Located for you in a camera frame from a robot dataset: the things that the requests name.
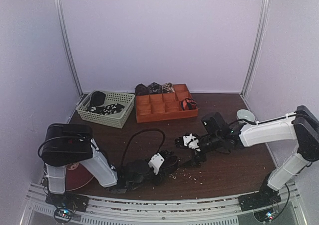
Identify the red navy striped tie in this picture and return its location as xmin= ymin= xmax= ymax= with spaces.
xmin=160 ymin=150 xmax=179 ymax=174

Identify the round red tray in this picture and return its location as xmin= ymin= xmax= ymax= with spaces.
xmin=65 ymin=163 xmax=94 ymax=191

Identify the beige patterned rolled tie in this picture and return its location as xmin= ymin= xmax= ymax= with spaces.
xmin=162 ymin=82 xmax=175 ymax=93

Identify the brown patterned rolled tie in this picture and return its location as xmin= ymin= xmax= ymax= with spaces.
xmin=135 ymin=83 xmax=149 ymax=96

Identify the white ceramic bowl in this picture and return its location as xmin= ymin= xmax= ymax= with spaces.
xmin=236 ymin=109 xmax=256 ymax=122

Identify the black rolled tie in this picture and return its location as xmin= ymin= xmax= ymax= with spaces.
xmin=90 ymin=91 xmax=106 ymax=107

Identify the orange navy rolled tie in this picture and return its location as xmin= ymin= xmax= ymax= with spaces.
xmin=180 ymin=98 xmax=197 ymax=111

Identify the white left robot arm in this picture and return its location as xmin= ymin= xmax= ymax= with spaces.
xmin=38 ymin=123 xmax=178 ymax=207

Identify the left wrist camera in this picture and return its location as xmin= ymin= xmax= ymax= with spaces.
xmin=124 ymin=149 xmax=179 ymax=183

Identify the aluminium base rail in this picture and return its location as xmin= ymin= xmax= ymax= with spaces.
xmin=19 ymin=183 xmax=308 ymax=225

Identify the aluminium corner post left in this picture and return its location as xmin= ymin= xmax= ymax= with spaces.
xmin=54 ymin=0 xmax=83 ymax=96

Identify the orange wooden divider tray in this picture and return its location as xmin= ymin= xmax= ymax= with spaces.
xmin=135 ymin=84 xmax=199 ymax=123

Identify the aluminium corner post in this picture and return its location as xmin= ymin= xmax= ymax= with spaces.
xmin=54 ymin=0 xmax=83 ymax=96
xmin=241 ymin=0 xmax=271 ymax=99

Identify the pale green plastic basket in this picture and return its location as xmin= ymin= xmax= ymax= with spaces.
xmin=76 ymin=90 xmax=135 ymax=129

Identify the black white floral tie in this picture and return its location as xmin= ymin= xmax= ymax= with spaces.
xmin=86 ymin=103 xmax=125 ymax=115

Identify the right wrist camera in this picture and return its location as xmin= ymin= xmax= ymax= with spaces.
xmin=174 ymin=111 xmax=229 ymax=152

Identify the aluminium corner post right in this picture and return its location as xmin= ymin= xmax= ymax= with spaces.
xmin=241 ymin=0 xmax=271 ymax=99

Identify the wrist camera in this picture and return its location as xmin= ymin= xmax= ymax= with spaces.
xmin=174 ymin=111 xmax=229 ymax=152
xmin=124 ymin=149 xmax=179 ymax=183

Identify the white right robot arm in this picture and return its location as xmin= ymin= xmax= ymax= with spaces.
xmin=183 ymin=106 xmax=319 ymax=206

